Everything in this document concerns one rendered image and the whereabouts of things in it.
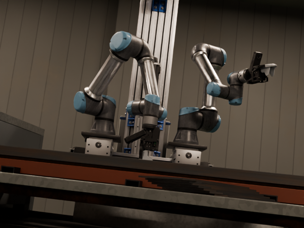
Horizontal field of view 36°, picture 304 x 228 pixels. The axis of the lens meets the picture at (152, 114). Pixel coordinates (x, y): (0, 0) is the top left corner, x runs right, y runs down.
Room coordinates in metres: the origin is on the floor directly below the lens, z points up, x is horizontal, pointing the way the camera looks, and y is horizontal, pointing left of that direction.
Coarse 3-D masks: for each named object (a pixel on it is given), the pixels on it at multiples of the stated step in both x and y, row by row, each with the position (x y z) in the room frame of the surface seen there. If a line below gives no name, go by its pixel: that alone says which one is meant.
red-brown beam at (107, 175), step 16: (0, 160) 1.70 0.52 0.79; (16, 160) 1.69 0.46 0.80; (32, 160) 1.71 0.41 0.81; (48, 160) 1.70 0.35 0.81; (48, 176) 1.67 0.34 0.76; (64, 176) 1.66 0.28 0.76; (80, 176) 1.65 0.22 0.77; (96, 176) 1.64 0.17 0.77; (112, 176) 1.63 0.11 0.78; (128, 176) 1.62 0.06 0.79; (176, 176) 1.59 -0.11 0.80; (192, 176) 1.61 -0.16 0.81; (272, 192) 1.54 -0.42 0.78; (288, 192) 1.53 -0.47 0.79
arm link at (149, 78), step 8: (144, 40) 2.45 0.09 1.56; (144, 48) 2.44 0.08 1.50; (144, 56) 2.45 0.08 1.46; (152, 56) 2.47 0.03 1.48; (144, 64) 2.44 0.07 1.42; (152, 64) 2.46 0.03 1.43; (144, 72) 2.43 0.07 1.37; (152, 72) 2.43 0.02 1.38; (144, 80) 2.43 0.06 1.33; (152, 80) 2.42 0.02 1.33; (144, 88) 2.43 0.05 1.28; (152, 88) 2.40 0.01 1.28; (160, 104) 2.39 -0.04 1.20; (160, 112) 2.37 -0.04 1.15; (160, 120) 2.42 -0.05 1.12
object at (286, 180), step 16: (64, 160) 1.66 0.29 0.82; (80, 160) 1.65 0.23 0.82; (96, 160) 1.64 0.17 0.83; (112, 160) 1.63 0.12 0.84; (128, 160) 1.62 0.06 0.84; (144, 160) 1.61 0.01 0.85; (208, 176) 1.59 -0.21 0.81; (224, 176) 1.57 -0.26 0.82; (240, 176) 1.56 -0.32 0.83; (256, 176) 1.55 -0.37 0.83; (272, 176) 1.54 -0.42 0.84; (288, 176) 1.53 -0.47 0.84
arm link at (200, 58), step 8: (192, 48) 2.72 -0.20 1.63; (200, 48) 2.68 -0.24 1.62; (208, 48) 2.72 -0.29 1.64; (192, 56) 2.69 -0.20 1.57; (200, 56) 2.65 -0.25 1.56; (200, 64) 2.62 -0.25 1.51; (208, 64) 2.60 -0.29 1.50; (208, 72) 2.55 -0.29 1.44; (208, 80) 2.54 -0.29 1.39; (216, 80) 2.51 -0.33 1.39; (208, 88) 2.49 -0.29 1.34; (216, 88) 2.46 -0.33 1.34; (224, 88) 2.49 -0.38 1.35; (216, 96) 2.50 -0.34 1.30; (224, 96) 2.51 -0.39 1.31
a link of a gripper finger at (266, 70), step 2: (266, 64) 2.32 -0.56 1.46; (268, 64) 2.31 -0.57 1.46; (270, 64) 2.31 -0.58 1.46; (272, 64) 2.30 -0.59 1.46; (274, 64) 2.30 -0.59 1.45; (266, 66) 2.32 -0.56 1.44; (268, 66) 2.31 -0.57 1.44; (270, 66) 2.31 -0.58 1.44; (272, 66) 2.31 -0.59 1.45; (260, 68) 2.35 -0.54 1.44; (262, 68) 2.35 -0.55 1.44; (264, 68) 2.35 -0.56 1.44; (266, 68) 2.33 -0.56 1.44; (268, 68) 2.32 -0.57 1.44; (262, 70) 2.35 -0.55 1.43; (264, 70) 2.34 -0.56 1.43; (266, 70) 2.33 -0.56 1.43; (268, 70) 2.32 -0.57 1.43; (262, 72) 2.36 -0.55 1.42; (264, 72) 2.34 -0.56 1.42; (266, 72) 2.33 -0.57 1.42; (268, 72) 2.32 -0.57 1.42; (266, 74) 2.33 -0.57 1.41; (268, 74) 2.32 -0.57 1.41
